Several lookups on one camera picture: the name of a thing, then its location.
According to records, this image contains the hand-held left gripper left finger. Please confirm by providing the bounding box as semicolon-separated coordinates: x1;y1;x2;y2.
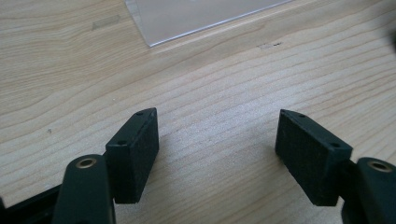
105;107;160;204

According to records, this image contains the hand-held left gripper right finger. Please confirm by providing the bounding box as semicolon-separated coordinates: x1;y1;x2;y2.
275;108;354;207

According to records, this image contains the clear plastic sheet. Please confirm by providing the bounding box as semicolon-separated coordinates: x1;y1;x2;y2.
124;0;293;48

